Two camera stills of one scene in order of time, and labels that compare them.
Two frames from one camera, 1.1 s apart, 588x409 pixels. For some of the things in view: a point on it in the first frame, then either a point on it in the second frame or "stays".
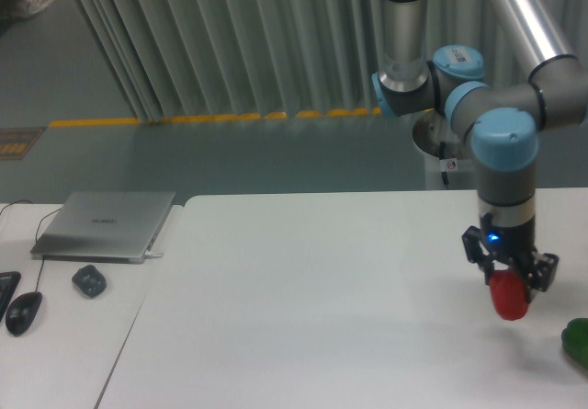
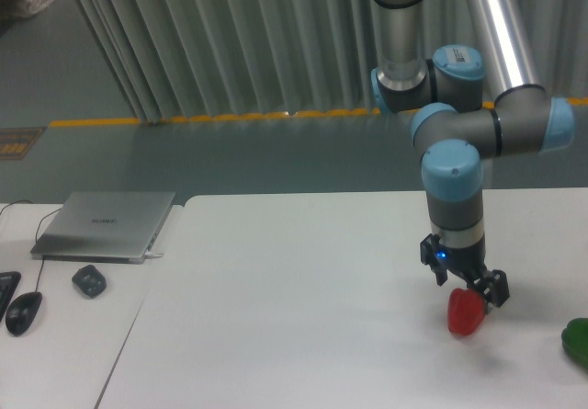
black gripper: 510,245 to 469,262
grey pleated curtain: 188,43 stays
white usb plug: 153,255 stays
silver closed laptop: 113,227 stays
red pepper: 508,293 to 466,312
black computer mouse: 22,312 stays
